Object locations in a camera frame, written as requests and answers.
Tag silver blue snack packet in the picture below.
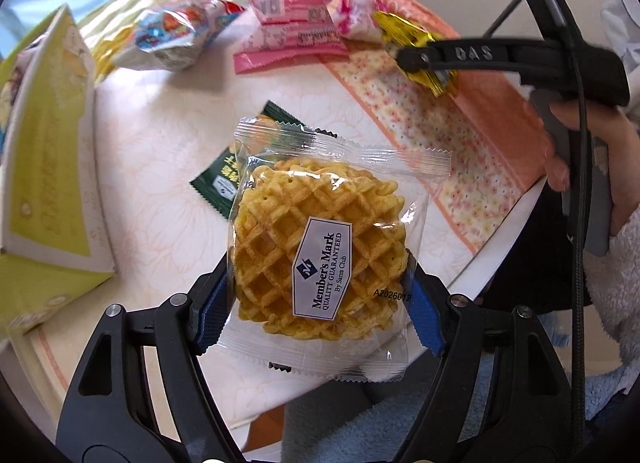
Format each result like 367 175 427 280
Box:
112 0 247 72

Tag pink white candy bag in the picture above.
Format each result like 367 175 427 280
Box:
330 0 396 44

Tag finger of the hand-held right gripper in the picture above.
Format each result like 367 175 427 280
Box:
396 40 523 78

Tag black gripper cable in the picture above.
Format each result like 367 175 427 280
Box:
567 38 591 449

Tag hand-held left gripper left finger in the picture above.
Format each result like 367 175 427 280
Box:
55 258 251 463

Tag gold snack packet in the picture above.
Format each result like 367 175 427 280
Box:
372 10 458 98

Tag cream garment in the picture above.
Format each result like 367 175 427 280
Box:
600 0 640 118

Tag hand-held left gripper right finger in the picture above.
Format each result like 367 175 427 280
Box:
400 250 586 463

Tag green cardboard box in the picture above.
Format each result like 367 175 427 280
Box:
0 3 118 334

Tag clear waffle packet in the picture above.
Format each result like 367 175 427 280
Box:
217 115 453 384

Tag person's right hand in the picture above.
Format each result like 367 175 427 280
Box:
544 102 640 239

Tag blue fleece garment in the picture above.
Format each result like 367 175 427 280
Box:
285 353 640 463

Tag dark green snack packet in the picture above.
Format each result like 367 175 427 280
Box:
189 100 306 218

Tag white folding table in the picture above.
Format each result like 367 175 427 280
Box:
5 63 548 444

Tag pink floral cloth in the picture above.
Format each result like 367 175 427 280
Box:
312 0 548 251

